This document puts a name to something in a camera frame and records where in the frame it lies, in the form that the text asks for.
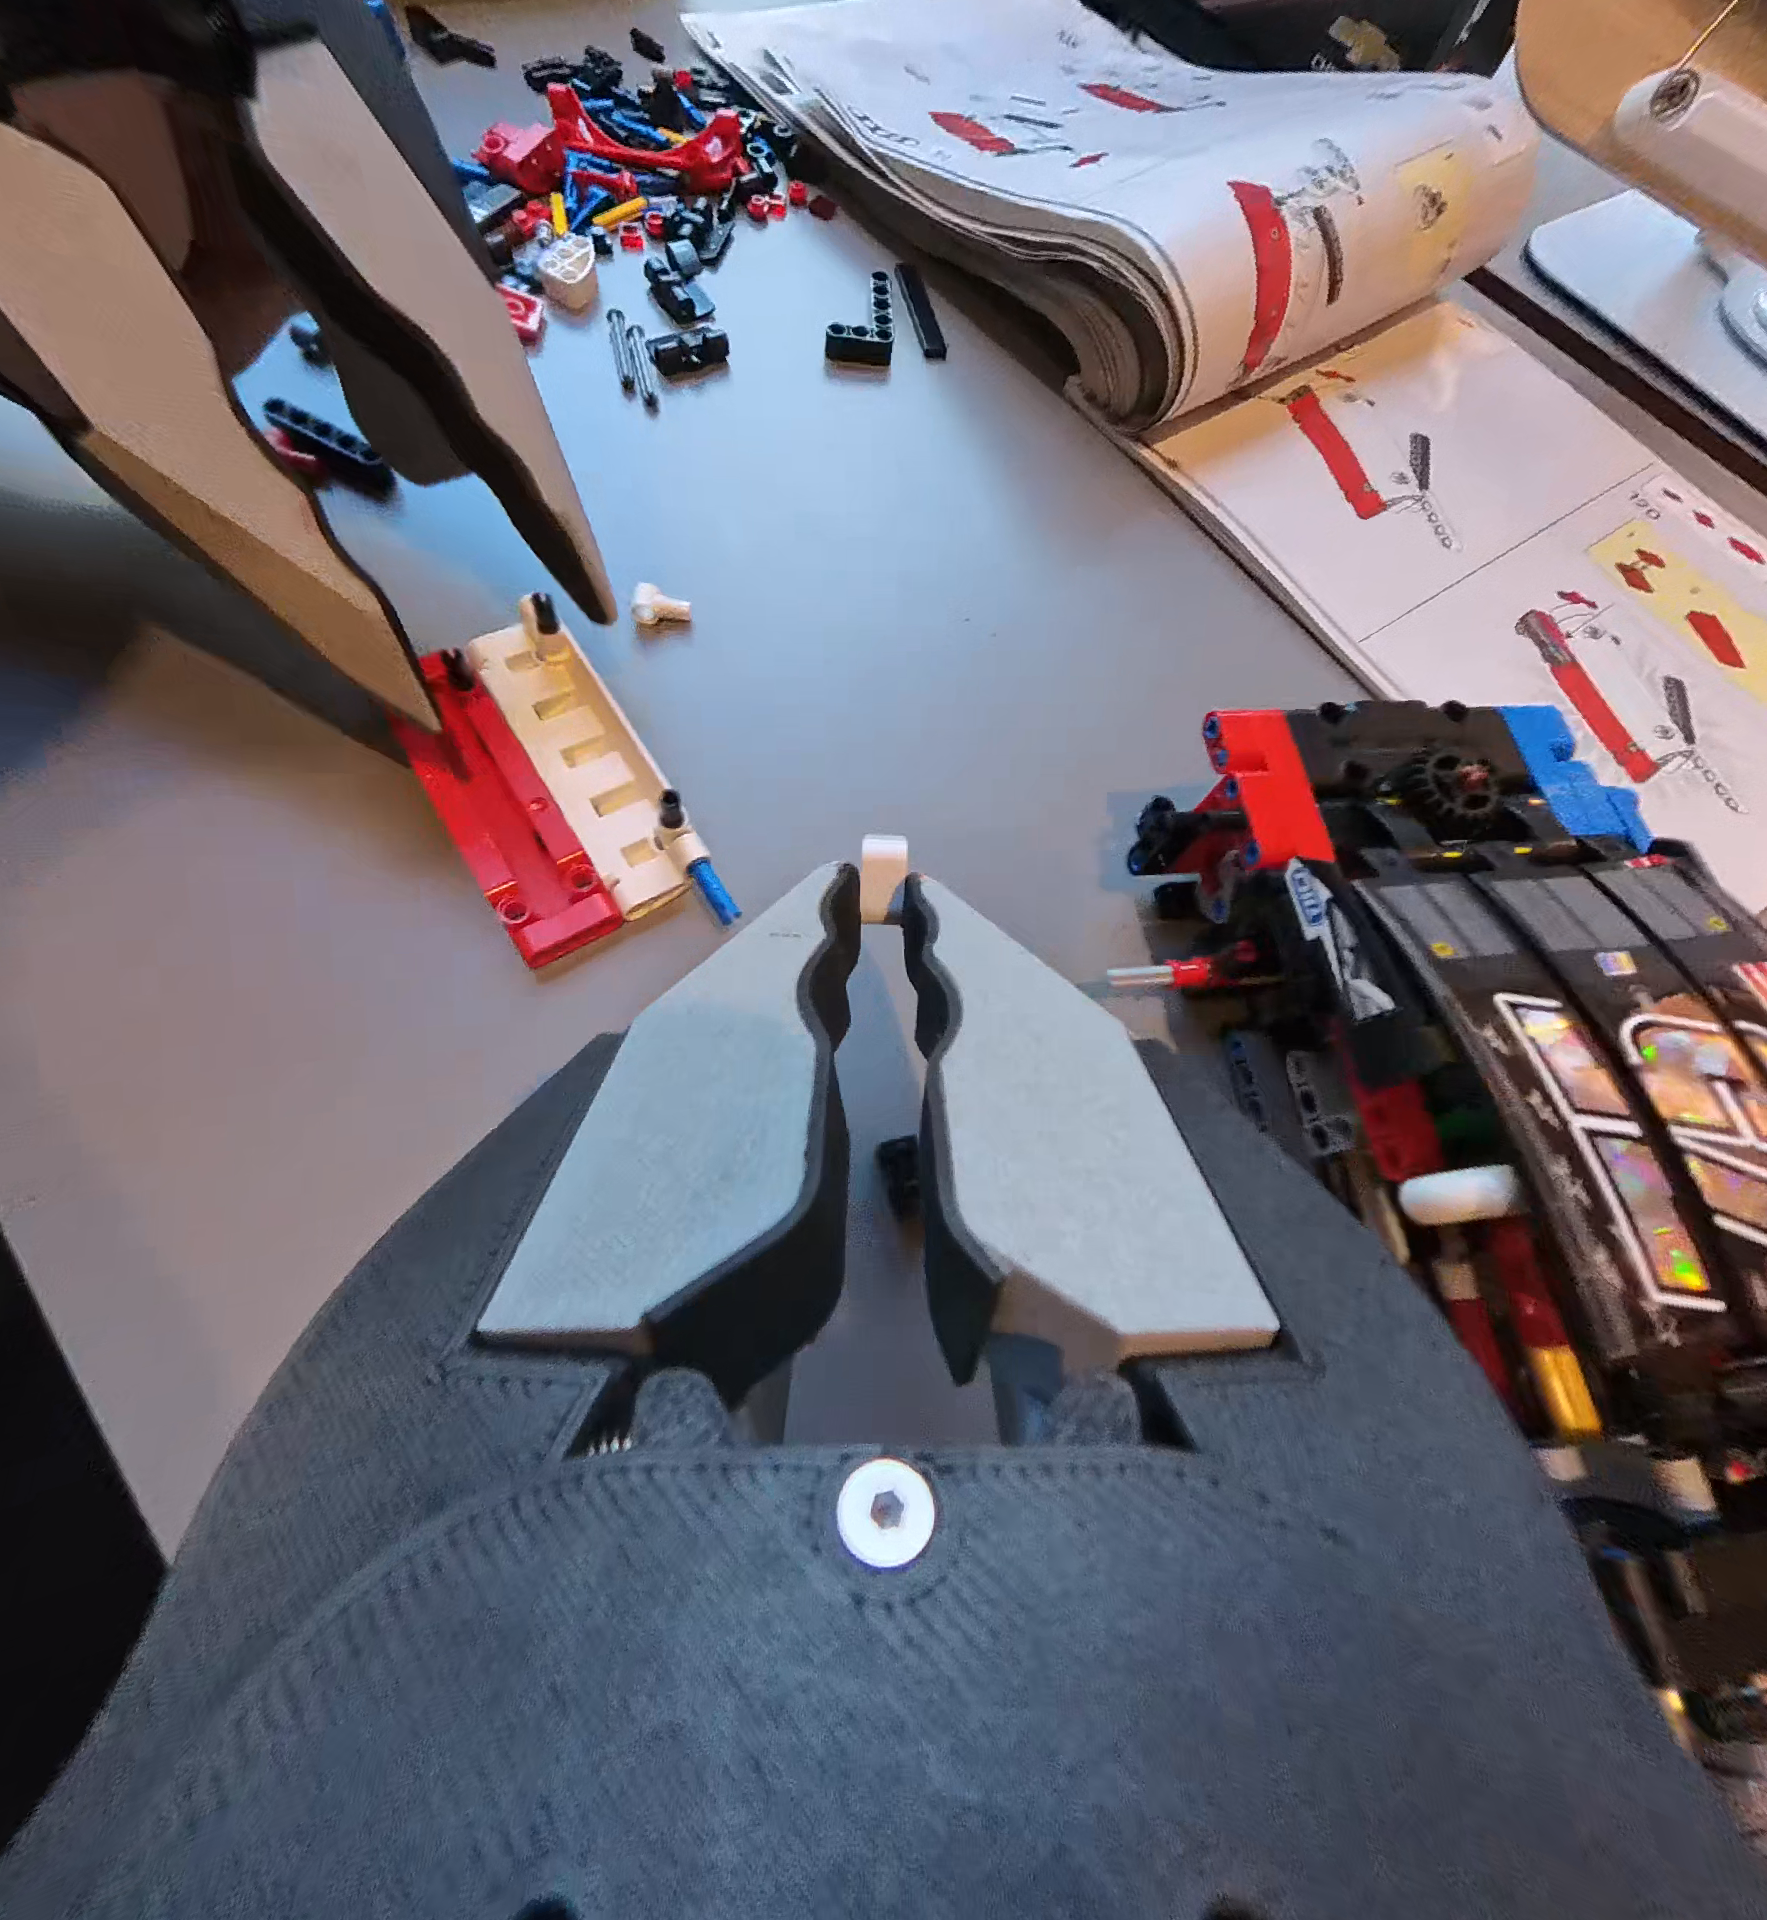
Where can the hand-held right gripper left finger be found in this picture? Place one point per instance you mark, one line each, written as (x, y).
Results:
(673, 1185)

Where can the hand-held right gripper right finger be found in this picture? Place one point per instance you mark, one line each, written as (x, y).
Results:
(1093, 1185)

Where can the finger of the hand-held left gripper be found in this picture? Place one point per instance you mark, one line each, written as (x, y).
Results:
(119, 376)
(404, 256)

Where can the red axle pin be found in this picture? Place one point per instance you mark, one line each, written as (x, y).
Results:
(288, 450)

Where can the small black pin connector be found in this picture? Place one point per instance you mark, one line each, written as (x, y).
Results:
(898, 1170)

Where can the pile of small toy bricks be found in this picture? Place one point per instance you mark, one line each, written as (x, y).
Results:
(627, 197)

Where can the blue axle pin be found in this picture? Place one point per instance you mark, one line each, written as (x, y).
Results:
(714, 888)

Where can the white curved brick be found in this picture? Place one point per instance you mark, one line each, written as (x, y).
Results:
(885, 878)
(569, 270)

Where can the red and white panel assembly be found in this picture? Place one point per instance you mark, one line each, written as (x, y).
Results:
(523, 840)

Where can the small white connector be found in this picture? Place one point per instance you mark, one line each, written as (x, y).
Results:
(662, 606)

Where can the instruction booklet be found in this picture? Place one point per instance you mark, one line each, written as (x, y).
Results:
(1274, 225)

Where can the grey desk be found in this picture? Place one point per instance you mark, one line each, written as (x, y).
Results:
(973, 602)

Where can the red printed tile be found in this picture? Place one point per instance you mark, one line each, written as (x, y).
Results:
(523, 317)

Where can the dark grey axle rod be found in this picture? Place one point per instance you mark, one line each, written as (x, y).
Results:
(620, 349)
(644, 367)

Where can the red curved arch piece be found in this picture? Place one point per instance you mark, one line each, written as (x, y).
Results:
(644, 144)

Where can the black pin connector block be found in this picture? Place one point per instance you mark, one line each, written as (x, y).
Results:
(689, 352)

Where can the partly built toy car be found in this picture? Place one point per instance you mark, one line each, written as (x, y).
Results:
(1499, 1051)

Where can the black L-shaped beam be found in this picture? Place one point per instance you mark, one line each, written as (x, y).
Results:
(861, 343)

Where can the long black flat tile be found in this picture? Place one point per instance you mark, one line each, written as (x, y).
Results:
(920, 311)

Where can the printed toy car box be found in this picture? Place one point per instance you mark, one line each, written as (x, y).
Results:
(1274, 24)

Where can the wooden document stand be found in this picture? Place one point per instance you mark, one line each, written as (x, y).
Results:
(1574, 76)

